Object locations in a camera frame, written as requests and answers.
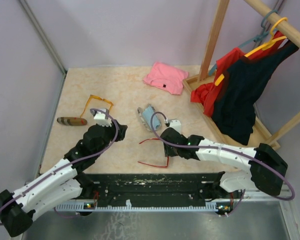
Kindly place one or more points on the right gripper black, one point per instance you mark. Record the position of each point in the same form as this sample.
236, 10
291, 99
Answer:
169, 152

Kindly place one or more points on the folded pink shirt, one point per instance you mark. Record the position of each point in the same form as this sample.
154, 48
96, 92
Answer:
166, 77

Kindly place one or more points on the light blue cloth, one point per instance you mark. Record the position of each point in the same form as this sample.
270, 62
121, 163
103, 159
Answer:
151, 117

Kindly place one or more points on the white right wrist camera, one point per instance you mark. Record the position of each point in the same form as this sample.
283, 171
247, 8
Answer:
174, 124

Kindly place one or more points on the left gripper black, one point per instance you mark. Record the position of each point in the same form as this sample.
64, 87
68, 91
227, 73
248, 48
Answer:
122, 129

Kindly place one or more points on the map print glasses case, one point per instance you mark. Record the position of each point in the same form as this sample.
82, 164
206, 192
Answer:
139, 111

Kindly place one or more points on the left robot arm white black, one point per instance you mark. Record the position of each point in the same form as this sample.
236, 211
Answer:
64, 181

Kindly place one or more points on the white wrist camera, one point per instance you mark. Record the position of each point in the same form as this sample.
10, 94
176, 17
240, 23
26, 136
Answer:
100, 115
174, 124

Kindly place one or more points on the red shirt hanging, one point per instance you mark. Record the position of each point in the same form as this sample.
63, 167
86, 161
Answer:
206, 94

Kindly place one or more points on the orange sunglasses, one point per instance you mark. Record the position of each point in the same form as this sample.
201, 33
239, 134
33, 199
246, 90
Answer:
96, 101

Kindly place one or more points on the red sunglasses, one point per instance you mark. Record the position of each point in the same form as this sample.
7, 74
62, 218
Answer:
152, 154

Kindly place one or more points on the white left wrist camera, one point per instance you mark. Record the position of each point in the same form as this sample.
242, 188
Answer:
100, 115

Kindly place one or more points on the brown striped glasses case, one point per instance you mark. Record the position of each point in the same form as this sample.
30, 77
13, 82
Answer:
72, 121

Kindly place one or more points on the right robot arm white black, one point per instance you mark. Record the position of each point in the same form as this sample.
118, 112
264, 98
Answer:
258, 168

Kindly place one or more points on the dark navy shirt hanging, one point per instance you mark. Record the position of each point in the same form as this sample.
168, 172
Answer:
243, 84

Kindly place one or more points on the teal hanger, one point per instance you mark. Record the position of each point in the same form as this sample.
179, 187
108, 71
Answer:
263, 34

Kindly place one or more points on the yellow hanger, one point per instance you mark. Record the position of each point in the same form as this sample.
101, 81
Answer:
267, 42

